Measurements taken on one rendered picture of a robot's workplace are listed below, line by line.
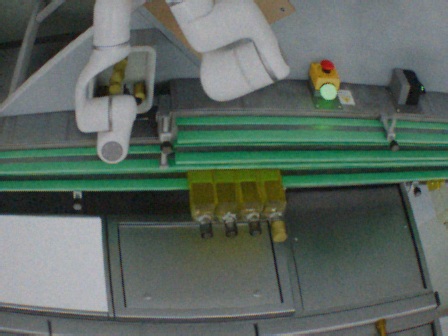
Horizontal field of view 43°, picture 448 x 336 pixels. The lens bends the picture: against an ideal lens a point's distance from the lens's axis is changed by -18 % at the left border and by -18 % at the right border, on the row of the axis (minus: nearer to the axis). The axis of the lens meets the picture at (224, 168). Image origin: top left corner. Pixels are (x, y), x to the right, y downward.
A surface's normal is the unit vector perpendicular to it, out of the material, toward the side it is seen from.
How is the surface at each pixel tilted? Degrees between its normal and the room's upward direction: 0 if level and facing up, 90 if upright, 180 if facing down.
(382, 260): 90
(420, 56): 0
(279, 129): 90
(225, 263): 90
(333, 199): 90
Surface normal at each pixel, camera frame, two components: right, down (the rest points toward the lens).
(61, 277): 0.10, -0.67
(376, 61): 0.12, 0.74
